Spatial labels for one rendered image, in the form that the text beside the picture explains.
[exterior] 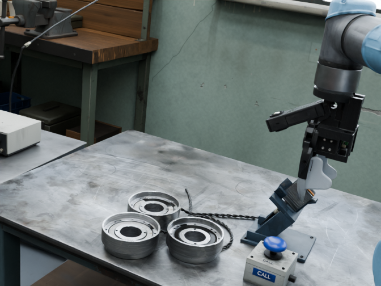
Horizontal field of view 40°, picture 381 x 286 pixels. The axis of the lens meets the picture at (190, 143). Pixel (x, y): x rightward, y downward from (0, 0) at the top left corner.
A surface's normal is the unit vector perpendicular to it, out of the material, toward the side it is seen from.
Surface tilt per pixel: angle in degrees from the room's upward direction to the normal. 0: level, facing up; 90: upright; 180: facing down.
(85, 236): 0
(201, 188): 0
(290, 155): 90
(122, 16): 90
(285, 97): 90
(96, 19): 90
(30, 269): 0
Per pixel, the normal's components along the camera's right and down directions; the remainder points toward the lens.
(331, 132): -0.43, 0.27
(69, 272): 0.11, -0.93
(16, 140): 0.91, 0.24
